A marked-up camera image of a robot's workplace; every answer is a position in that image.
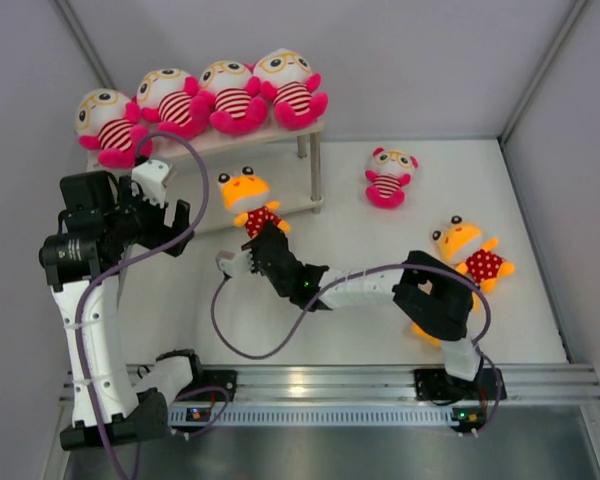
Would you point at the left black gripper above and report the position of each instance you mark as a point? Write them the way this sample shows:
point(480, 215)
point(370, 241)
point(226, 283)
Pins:
point(162, 236)

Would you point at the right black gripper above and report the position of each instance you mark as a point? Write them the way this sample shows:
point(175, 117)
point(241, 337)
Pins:
point(270, 231)

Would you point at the orange plush top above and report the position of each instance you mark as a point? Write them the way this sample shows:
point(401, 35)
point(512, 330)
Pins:
point(246, 196)

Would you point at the orange plush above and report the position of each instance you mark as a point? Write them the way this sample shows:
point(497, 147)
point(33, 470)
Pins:
point(246, 196)
point(465, 247)
point(420, 333)

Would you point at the pink panda plush face down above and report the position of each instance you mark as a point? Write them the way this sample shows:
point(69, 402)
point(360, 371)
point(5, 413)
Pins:
point(169, 99)

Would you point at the pink panda plush top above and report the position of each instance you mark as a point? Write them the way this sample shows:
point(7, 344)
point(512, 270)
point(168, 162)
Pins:
point(389, 174)

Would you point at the orange plush bottom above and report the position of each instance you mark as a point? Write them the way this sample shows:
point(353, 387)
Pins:
point(420, 333)

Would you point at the pink panda plush with glasses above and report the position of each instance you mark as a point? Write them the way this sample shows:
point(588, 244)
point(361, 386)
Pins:
point(289, 84)

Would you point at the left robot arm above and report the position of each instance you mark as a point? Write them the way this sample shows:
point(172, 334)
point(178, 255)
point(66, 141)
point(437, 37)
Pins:
point(108, 408)

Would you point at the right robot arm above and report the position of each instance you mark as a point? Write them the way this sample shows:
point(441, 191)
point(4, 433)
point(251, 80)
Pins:
point(434, 297)

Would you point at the white two-tier shelf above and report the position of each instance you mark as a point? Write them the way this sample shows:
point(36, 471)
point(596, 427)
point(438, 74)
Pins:
point(289, 161)

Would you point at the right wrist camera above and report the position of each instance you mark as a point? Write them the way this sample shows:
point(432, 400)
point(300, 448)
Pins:
point(235, 264)

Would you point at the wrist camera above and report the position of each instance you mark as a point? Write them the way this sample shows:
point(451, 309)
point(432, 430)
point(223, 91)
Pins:
point(235, 264)
point(150, 179)

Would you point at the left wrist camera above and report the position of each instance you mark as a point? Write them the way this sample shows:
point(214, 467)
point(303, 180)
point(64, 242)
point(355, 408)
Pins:
point(150, 179)

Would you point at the left black mount plate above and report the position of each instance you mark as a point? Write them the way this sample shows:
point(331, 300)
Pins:
point(210, 385)

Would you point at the black mount plate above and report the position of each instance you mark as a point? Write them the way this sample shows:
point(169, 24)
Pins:
point(210, 385)
point(437, 386)

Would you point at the grey slotted cable duct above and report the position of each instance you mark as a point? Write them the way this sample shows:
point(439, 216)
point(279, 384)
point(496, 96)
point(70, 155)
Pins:
point(237, 415)

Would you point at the wall corner metal strip left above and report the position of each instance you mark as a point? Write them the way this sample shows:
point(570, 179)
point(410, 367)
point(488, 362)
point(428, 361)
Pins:
point(83, 42)

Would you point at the wall corner metal strip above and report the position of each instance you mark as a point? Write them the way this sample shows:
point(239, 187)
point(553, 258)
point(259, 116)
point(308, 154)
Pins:
point(83, 42)
point(575, 12)

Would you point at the right black mount plate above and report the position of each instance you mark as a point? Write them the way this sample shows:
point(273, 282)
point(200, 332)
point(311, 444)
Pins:
point(437, 386)

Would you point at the aluminium rail base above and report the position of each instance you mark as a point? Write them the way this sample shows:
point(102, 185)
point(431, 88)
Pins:
point(540, 384)

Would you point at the wall corner metal strip right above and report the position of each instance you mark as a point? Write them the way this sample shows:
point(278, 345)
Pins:
point(575, 12)

